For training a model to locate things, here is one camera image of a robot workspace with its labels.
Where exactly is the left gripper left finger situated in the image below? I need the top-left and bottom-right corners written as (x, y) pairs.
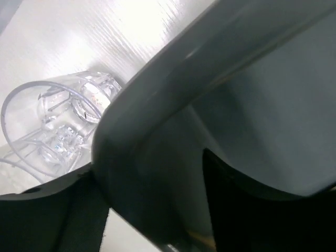
top-left (1, 165), bottom-right (109, 251)

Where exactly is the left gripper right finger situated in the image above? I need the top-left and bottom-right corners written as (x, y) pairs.
top-left (202, 149), bottom-right (335, 251)

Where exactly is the grey plastic bin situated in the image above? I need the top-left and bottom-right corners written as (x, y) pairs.
top-left (92, 1), bottom-right (335, 251)

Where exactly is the clear glass dish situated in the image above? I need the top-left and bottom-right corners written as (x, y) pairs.
top-left (1, 71), bottom-right (122, 151)

